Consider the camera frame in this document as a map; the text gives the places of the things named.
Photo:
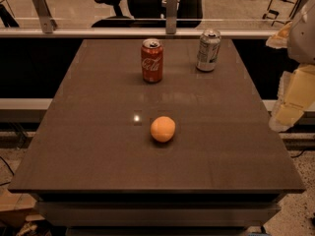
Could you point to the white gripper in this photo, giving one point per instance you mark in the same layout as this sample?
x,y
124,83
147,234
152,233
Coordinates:
x,y
302,38

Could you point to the silver 7up can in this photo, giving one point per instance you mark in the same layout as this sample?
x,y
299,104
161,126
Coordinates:
x,y
210,43

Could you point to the red Coca-Cola can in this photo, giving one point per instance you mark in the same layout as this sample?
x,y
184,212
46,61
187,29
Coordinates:
x,y
152,60

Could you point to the wooden chair in background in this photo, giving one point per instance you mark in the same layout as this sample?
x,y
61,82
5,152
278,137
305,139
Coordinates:
x,y
280,11

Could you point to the orange fruit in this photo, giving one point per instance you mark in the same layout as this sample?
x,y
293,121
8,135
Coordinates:
x,y
163,129

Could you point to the black office chair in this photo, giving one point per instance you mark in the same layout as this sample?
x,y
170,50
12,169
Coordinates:
x,y
151,14

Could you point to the brown table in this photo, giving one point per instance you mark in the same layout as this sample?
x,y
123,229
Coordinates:
x,y
194,150

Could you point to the cardboard box on floor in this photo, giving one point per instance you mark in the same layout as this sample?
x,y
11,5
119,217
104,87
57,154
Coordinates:
x,y
16,209

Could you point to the right metal railing bracket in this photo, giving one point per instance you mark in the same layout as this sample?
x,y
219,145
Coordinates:
x,y
303,0

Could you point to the metal railing bracket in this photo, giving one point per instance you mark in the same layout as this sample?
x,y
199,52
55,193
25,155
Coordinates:
x,y
47,23
171,16
303,0

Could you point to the middle metal railing bracket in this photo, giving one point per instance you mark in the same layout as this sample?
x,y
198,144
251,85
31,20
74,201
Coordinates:
x,y
171,16

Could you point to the left metal railing bracket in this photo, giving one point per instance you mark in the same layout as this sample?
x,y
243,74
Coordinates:
x,y
47,23

